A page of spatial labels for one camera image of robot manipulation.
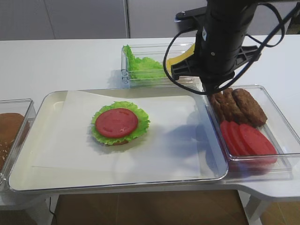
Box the brown meat patty front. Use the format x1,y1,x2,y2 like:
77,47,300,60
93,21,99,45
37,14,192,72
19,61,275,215
232,88,268,127

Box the clear box with patties tomatoes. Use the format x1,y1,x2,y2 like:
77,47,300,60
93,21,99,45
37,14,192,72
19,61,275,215
204,85,300,178

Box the brown meat patty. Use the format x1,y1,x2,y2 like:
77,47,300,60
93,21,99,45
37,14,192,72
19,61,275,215
223,88,249,124
232,88,268,127
209,92,228,123

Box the smooth brown bun half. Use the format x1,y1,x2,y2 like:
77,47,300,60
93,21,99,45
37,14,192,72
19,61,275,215
0,113,24,151

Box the white metal tray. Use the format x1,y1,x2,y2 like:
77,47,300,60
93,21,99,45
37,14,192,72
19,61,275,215
8,87,228,191

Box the black floor cable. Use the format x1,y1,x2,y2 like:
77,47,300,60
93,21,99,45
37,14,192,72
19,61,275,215
48,196,57,225

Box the bottom bun on tray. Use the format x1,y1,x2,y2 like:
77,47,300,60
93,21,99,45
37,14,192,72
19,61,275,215
106,140,128,146

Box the sesame bun top right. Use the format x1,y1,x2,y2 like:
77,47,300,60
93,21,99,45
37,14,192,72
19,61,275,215
0,141,12,169

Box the clear box with buns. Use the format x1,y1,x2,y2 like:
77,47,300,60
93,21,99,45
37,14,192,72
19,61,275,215
0,99,36,194

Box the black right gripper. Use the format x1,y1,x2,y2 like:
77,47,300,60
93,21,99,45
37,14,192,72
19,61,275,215
170,0,258,95

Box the green lettuce leaf on bun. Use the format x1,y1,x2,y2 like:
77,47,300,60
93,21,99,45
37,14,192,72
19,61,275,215
91,101,150,144

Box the white paper sheet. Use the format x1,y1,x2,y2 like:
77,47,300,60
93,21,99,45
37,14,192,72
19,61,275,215
33,91,200,176

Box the red tomato slice front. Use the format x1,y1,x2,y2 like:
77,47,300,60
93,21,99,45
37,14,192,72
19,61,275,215
238,124,277,156

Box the clear box with lettuce cheese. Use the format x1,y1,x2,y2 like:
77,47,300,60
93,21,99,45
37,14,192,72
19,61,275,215
121,42,200,90

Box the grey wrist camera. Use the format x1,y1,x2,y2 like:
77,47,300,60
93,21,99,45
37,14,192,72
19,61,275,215
174,7,207,32

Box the green lettuce leaves in box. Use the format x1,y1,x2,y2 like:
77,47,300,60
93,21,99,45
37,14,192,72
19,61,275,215
123,45,166,80

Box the red tomato slice on burger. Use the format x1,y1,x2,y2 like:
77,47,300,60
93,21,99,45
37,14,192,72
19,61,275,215
95,108,139,138

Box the red tomato slice middle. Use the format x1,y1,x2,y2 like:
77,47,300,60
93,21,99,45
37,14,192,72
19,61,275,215
229,121,250,156

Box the red tomato slice back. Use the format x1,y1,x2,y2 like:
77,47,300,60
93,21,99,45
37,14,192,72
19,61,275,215
220,120,239,156

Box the yellow cheese slices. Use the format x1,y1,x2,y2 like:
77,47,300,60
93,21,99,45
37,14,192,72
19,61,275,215
166,43,195,75

